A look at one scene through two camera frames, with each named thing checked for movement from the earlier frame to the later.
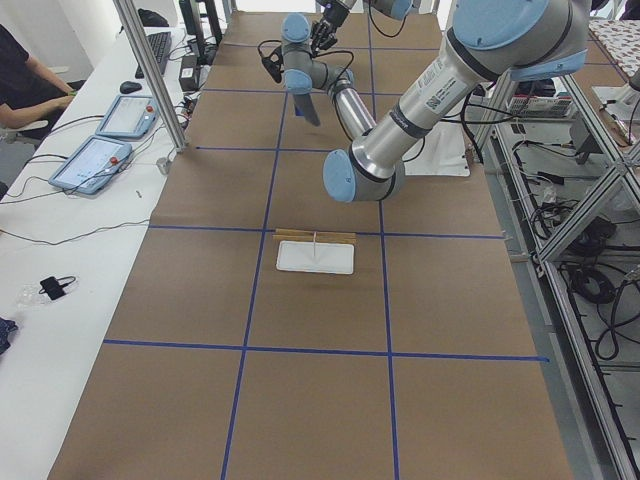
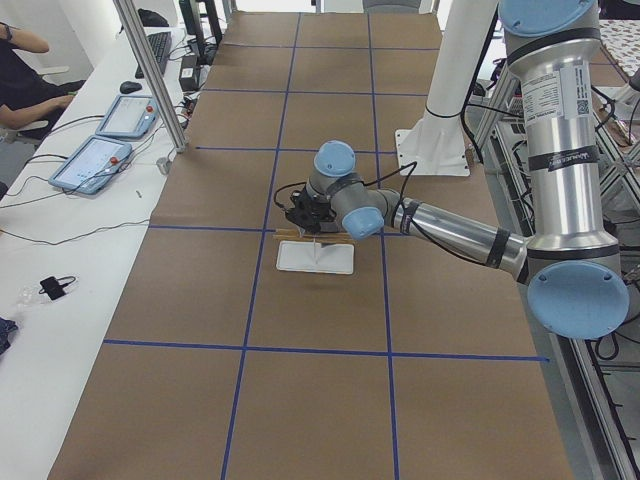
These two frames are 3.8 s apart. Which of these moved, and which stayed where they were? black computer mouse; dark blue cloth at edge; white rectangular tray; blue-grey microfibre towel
Moved: blue-grey microfibre towel
Stayed: dark blue cloth at edge; white rectangular tray; black computer mouse
